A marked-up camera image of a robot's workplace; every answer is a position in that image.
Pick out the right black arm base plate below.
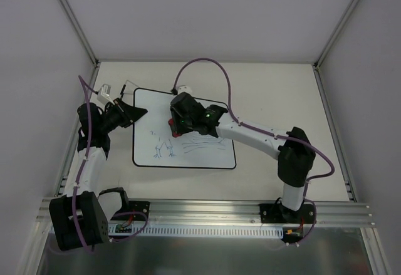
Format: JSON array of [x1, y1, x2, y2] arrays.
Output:
[[259, 203, 316, 224]]

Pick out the wire whiteboard stand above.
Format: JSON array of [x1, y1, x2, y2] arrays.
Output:
[[120, 80, 140, 100]]

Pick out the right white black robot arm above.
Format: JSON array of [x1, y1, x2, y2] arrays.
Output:
[[169, 92, 316, 223]]

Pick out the right aluminium frame post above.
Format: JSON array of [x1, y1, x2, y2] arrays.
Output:
[[314, 0, 361, 69]]

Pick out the aluminium frame post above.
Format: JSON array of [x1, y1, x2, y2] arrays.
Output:
[[58, 0, 98, 66], [314, 0, 361, 69]]

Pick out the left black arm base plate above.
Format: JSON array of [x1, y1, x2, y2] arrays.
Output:
[[127, 199, 150, 222]]

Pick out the left aluminium frame post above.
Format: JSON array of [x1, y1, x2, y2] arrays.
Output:
[[58, 0, 98, 66]]

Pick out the red whiteboard eraser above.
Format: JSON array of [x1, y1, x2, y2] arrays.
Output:
[[168, 118, 182, 138]]

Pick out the white slotted cable duct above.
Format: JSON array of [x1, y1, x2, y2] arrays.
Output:
[[108, 223, 284, 239]]

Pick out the aluminium mounting rail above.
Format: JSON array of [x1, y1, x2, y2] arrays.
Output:
[[36, 196, 375, 226]]

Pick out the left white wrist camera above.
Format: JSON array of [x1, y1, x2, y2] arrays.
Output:
[[96, 84, 113, 106]]

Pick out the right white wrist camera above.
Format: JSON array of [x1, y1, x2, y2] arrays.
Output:
[[175, 85, 192, 95]]

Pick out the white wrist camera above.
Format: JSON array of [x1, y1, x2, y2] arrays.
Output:
[[175, 85, 192, 95], [96, 84, 113, 106]]

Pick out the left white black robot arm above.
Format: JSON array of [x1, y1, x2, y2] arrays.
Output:
[[49, 98, 148, 252]]

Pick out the white board with black frame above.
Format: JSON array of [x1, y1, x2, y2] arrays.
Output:
[[132, 88, 237, 170]]

